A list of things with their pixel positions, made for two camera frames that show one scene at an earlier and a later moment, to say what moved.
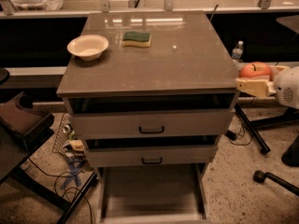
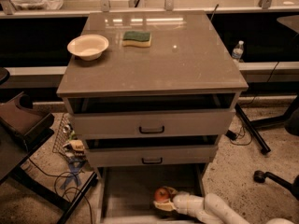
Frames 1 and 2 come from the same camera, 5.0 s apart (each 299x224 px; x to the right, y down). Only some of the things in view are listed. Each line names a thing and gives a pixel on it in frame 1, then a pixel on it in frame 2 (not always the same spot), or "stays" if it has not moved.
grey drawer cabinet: (149, 94) stays
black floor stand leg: (263, 148) stays
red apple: (256, 69) → (161, 194)
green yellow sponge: (132, 38) stays
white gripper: (287, 88) → (181, 203)
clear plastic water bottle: (238, 51) stays
